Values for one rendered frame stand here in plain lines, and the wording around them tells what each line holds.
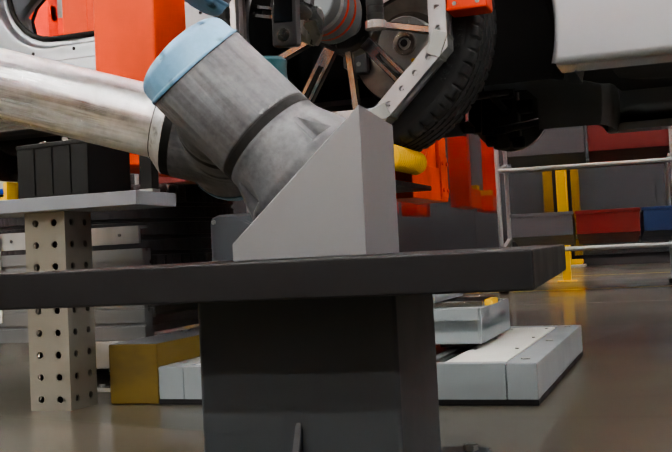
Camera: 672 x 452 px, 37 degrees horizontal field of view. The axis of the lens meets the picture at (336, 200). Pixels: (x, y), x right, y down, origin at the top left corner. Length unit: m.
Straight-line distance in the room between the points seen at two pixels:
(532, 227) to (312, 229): 4.95
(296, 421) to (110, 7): 1.41
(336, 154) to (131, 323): 1.32
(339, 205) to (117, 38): 1.29
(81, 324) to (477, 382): 0.86
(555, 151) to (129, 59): 4.08
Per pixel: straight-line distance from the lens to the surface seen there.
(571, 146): 6.13
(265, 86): 1.31
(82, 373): 2.26
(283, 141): 1.27
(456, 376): 1.97
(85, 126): 1.55
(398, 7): 2.80
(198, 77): 1.32
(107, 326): 2.48
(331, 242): 1.19
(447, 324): 2.22
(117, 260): 2.45
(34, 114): 1.58
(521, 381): 1.95
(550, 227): 6.11
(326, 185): 1.20
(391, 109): 2.24
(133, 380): 2.24
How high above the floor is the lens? 0.31
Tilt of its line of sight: 3 degrees up
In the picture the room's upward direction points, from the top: 3 degrees counter-clockwise
